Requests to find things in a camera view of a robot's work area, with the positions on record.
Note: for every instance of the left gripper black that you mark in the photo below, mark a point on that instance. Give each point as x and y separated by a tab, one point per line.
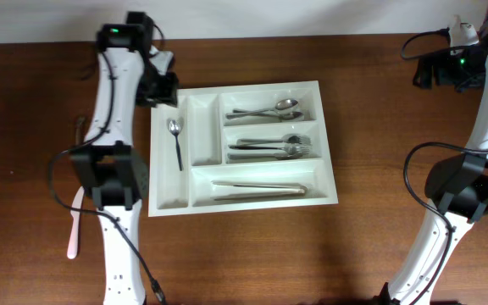
165	91

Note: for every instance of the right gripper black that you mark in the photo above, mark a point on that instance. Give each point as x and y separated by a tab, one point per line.
444	74

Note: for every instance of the small steel teaspoon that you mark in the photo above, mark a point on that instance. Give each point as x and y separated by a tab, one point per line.
175	130
79	124

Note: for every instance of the steel spoon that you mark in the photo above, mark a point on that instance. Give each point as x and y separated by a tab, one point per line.
281	108
293	116

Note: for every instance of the pink plastic knife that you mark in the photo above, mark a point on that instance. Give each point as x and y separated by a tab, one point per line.
74	237

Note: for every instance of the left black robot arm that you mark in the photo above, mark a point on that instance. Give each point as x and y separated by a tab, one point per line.
132	73

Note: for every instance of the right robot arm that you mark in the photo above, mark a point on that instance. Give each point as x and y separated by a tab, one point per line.
456	189

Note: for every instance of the white plastic cutlery tray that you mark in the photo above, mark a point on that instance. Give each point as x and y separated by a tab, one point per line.
204	143

